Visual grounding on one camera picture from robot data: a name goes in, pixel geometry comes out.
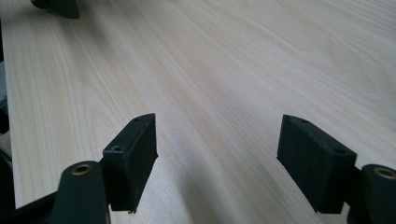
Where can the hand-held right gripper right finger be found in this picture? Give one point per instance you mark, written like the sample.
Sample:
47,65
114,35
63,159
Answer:
314,161

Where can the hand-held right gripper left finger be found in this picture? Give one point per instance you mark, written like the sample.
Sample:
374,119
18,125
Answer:
130,161

